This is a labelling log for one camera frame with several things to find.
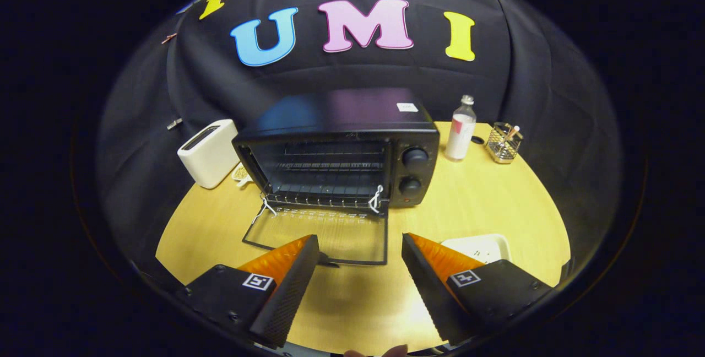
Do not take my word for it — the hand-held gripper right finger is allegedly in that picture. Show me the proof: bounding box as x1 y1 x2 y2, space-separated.
401 232 554 347

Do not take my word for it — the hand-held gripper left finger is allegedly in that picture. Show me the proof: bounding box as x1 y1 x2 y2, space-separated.
175 234 321 350

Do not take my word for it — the black toaster oven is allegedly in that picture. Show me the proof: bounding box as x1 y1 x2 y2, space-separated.
231 88 441 267

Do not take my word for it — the cream square food plate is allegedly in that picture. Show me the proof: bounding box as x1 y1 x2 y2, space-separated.
441 234 513 265

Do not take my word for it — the wire mesh basket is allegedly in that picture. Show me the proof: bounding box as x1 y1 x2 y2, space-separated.
485 122 524 165

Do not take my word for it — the white toaster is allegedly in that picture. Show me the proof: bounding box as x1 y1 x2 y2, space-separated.
177 119 241 190

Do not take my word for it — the clear bottle with pink label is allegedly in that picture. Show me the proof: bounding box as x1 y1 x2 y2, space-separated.
444 94 477 161

